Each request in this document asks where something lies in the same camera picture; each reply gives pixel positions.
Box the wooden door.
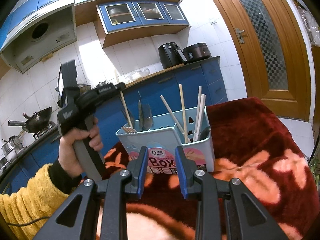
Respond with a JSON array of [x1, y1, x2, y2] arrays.
[[213, 0, 311, 121]]

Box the blue wall cabinet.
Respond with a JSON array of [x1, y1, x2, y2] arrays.
[[95, 1, 189, 48]]

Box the light blue utensil box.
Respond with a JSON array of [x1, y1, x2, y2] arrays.
[[116, 113, 215, 174]]

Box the bamboo chopstick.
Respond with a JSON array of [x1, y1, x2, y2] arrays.
[[120, 91, 133, 128], [160, 95, 191, 143], [179, 84, 189, 144]]

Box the dark rice cooker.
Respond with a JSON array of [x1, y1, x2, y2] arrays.
[[183, 42, 211, 63]]

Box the black spoon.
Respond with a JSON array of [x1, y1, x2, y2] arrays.
[[199, 126, 211, 141]]

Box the yellow sleeve forearm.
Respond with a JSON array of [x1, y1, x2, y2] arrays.
[[1, 160, 83, 239]]

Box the person's left hand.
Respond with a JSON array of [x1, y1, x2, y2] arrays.
[[58, 117, 104, 179]]

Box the blue base cabinets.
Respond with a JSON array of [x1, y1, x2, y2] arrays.
[[1, 56, 227, 194]]

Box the steel fork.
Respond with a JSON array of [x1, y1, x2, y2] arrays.
[[121, 108, 135, 128], [142, 104, 153, 131]]

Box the white chopstick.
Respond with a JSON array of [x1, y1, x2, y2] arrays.
[[194, 94, 206, 141], [193, 86, 202, 142]]

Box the range hood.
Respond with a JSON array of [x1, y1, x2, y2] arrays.
[[1, 5, 76, 74]]

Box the black air fryer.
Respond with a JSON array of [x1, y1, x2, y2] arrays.
[[158, 42, 187, 69]]

